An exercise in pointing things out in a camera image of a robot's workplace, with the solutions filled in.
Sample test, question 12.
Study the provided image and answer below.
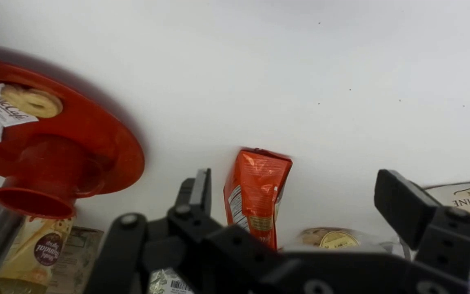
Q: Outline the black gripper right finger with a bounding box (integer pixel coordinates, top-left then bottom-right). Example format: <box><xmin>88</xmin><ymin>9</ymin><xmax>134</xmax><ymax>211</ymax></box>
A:
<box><xmin>374</xmin><ymin>169</ymin><xmax>470</xmax><ymax>281</ymax></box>

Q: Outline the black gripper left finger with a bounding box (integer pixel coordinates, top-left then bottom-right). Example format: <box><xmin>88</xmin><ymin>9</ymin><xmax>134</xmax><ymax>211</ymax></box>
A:
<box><xmin>85</xmin><ymin>169</ymin><xmax>232</xmax><ymax>294</ymax></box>

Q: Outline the orange foil snack pack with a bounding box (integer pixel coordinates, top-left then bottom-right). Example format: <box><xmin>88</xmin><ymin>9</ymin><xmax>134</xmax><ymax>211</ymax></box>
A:
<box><xmin>222</xmin><ymin>147</ymin><xmax>295</xmax><ymax>254</ymax></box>

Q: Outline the yellow brown snack pack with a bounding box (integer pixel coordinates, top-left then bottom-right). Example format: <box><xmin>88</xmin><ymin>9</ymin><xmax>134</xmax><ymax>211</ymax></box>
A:
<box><xmin>0</xmin><ymin>214</ymin><xmax>78</xmax><ymax>294</ymax></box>

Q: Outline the brown packet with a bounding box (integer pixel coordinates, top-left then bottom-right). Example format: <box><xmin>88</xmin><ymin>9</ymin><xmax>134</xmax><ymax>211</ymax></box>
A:
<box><xmin>60</xmin><ymin>226</ymin><xmax>106</xmax><ymax>294</ymax></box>

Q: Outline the red plastic dish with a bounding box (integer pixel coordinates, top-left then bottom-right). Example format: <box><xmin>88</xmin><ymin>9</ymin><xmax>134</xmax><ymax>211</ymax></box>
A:
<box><xmin>0</xmin><ymin>56</ymin><xmax>147</xmax><ymax>221</ymax></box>

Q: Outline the round cookie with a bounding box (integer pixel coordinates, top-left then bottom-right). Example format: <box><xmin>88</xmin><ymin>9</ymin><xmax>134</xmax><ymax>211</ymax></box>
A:
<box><xmin>0</xmin><ymin>82</ymin><xmax>65</xmax><ymax>121</ymax></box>

